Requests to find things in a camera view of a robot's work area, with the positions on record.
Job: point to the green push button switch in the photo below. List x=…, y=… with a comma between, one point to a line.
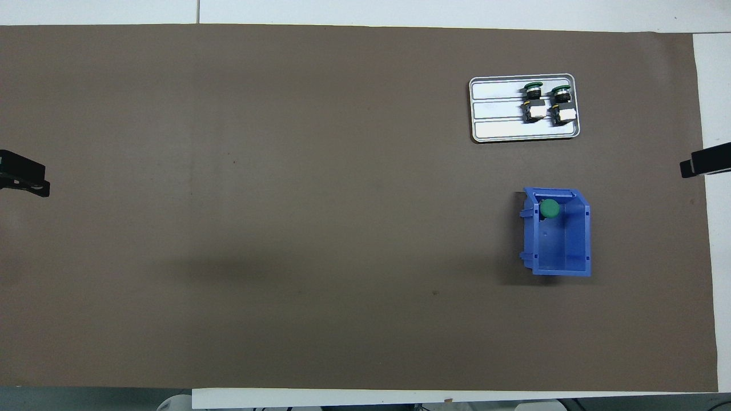
x=550, y=208
x=563, y=115
x=534, y=111

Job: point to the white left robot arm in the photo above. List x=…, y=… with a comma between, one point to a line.
x=171, y=404

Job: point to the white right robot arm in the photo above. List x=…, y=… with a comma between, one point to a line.
x=537, y=407

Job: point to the blue plastic bin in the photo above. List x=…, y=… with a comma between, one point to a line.
x=562, y=245

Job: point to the grey metal tray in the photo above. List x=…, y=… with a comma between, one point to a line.
x=497, y=130

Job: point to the brown table mat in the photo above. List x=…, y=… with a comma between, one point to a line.
x=342, y=257

